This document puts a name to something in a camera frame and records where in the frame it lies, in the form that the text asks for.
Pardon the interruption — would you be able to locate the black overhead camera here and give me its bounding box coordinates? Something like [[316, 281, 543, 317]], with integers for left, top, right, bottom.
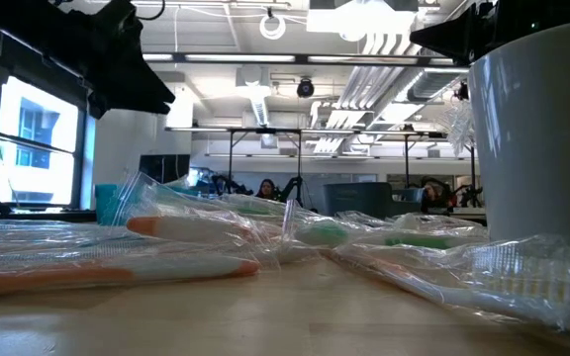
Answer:
[[295, 77, 317, 100]]

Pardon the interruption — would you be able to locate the turquoise plastic bin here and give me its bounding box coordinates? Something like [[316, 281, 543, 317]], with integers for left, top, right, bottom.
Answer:
[[93, 183, 119, 227]]

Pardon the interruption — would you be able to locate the dark grey-teal handled bin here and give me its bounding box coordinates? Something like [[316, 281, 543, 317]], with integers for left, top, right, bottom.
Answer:
[[322, 181, 396, 220]]

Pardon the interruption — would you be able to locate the black monitor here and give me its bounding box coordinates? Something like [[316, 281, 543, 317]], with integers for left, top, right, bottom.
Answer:
[[138, 153, 192, 185]]

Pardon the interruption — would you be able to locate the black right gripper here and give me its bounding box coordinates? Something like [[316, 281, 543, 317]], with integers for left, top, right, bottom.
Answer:
[[410, 0, 570, 64]]

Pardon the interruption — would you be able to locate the green wrapped toothbrush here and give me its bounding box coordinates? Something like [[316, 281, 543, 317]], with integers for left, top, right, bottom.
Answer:
[[292, 221, 487, 252], [215, 193, 296, 222]]

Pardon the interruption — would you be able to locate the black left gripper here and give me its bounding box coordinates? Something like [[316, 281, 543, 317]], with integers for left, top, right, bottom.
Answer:
[[0, 0, 176, 120]]

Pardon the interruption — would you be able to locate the white cable loop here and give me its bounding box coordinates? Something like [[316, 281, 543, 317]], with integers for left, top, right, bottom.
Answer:
[[258, 13, 288, 42]]

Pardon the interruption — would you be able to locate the orange wrapped toothbrush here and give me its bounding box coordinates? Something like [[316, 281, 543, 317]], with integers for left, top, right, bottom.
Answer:
[[332, 235, 570, 347], [125, 215, 269, 247], [0, 255, 262, 300]]

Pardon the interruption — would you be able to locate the person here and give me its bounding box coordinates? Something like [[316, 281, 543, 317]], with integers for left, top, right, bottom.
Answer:
[[420, 178, 448, 212], [256, 178, 278, 202]]

